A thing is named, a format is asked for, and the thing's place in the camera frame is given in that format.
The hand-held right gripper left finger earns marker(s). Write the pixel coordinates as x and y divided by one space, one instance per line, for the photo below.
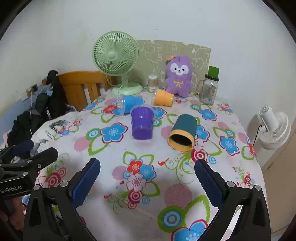
86 183

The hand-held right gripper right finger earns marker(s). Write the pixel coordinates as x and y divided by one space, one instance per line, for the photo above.
207 182

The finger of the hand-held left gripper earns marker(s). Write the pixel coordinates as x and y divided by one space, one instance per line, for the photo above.
23 147
44 157

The teal cup yellow rim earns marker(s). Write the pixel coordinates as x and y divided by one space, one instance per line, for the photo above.
185 124

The purple cup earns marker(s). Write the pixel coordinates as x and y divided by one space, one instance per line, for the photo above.
141 125

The blue cup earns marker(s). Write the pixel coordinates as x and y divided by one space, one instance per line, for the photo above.
133 103

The orange cup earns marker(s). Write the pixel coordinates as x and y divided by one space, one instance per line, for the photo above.
164 98

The pile of dark clothes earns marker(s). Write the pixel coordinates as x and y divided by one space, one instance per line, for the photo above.
20 125

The black jacket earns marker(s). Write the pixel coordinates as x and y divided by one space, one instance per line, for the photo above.
54 97

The floral tablecloth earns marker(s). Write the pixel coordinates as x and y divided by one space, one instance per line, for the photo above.
148 153

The white fan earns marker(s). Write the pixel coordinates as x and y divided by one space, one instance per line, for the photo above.
275 129

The wooden chair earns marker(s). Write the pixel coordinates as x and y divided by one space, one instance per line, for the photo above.
78 78

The glass mug jar green lid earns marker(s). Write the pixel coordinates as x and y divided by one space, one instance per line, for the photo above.
209 90

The purple plush toy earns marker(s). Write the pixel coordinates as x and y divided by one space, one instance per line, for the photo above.
178 81

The clear toothpick holder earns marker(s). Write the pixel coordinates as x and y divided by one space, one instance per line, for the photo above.
152 82

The green desk fan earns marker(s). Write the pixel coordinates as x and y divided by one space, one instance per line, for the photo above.
113 55

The wall outlet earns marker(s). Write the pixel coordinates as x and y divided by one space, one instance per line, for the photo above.
34 87

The green patterned wall board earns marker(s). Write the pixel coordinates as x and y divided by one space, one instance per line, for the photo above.
152 53

